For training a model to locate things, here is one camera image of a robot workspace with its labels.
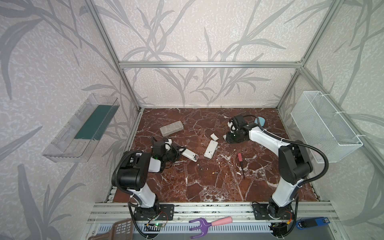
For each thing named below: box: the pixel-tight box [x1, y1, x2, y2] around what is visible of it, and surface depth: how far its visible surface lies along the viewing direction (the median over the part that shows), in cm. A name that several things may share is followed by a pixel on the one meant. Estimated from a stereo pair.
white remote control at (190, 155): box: [181, 148, 199, 163], surface depth 93 cm
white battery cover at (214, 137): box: [210, 132, 220, 141], surface depth 106 cm
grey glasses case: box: [159, 120, 184, 137], surface depth 107 cm
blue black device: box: [295, 217, 331, 230], surface depth 70 cm
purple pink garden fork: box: [189, 216, 233, 239], surface depth 72 cm
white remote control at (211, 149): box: [204, 139, 219, 159], surface depth 98 cm
